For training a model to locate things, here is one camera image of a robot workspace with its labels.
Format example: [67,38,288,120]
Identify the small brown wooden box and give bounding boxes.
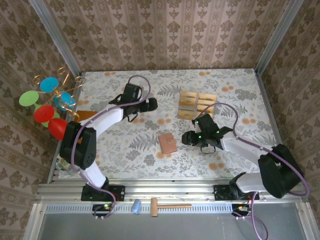
[157,133,178,155]

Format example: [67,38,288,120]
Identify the floral table mat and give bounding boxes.
[53,68,288,180]

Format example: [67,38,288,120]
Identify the brown wooden board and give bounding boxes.
[75,110,98,123]

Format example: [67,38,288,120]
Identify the controller circuit board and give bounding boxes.
[232,203,252,217]
[92,203,113,217]

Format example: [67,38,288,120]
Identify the wooden mallet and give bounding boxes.
[150,197,193,218]

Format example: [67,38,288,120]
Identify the red plastic wine glass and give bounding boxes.
[33,105,72,141]

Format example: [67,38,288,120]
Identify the blue plastic wine glass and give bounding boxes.
[39,76,77,112]

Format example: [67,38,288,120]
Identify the blue grey small device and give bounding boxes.
[131,199,142,215]

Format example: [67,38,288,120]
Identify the floral cloth piece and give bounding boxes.
[56,156,76,173]

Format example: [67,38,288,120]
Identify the green plastic wine glass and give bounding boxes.
[19,90,61,128]

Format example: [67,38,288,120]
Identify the thin black cable loop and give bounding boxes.
[199,144,216,155]
[126,109,140,123]

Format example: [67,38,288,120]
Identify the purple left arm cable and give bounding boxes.
[70,74,152,221]

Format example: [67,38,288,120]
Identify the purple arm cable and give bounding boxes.
[199,102,311,240]
[70,74,152,221]

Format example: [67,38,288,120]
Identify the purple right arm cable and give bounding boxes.
[199,102,311,240]

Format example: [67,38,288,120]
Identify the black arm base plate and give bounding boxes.
[213,184,260,201]
[81,185,126,202]

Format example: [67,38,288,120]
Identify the aluminium front rail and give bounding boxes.
[34,178,308,202]

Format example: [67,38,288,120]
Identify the slotted cable duct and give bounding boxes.
[44,203,251,215]

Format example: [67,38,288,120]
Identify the aluminium table side rail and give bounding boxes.
[254,69,295,183]
[46,72,85,185]

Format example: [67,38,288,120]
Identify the gold wire glass rack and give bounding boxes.
[32,66,86,126]

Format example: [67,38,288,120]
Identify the aluminium frame post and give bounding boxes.
[27,0,83,77]
[254,0,305,76]

